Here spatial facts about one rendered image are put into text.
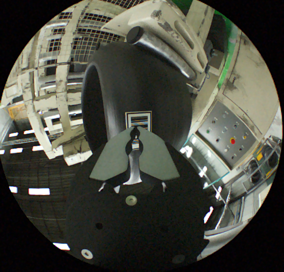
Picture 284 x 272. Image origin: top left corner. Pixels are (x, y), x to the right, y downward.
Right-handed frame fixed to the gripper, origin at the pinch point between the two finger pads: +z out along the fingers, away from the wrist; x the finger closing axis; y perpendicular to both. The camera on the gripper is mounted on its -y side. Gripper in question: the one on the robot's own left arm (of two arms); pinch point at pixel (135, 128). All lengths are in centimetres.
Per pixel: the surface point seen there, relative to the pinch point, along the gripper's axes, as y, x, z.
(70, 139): 31, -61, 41
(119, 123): 0.6, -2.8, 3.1
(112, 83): -5.9, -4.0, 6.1
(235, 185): 702, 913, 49
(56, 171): 493, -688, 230
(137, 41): -14.3, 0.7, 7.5
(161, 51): -13.5, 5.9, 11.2
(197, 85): -5.9, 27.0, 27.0
